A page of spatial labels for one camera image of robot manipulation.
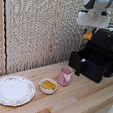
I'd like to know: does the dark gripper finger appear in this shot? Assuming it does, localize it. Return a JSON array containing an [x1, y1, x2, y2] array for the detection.
[[82, 25, 89, 36], [92, 27, 99, 36]]

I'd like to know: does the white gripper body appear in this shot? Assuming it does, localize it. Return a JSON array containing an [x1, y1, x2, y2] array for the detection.
[[75, 9, 112, 30]]

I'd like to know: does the white ceramic bowl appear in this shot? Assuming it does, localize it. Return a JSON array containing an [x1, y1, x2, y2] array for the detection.
[[37, 77, 60, 96]]

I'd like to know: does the yellow bread stick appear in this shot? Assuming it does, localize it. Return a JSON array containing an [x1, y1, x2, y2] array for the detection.
[[43, 79, 58, 90], [40, 81, 55, 91]]

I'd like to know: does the white floral rim plate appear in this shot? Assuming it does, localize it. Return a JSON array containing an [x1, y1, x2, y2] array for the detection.
[[0, 73, 38, 110]]

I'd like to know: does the beige woven folding screen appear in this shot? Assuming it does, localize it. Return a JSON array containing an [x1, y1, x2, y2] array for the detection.
[[0, 0, 113, 93]]

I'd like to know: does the black air fryer body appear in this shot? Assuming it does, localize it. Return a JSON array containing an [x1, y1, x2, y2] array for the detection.
[[83, 25, 113, 79]]

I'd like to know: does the pink plastic cup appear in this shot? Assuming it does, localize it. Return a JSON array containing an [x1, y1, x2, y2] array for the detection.
[[56, 66, 73, 88]]

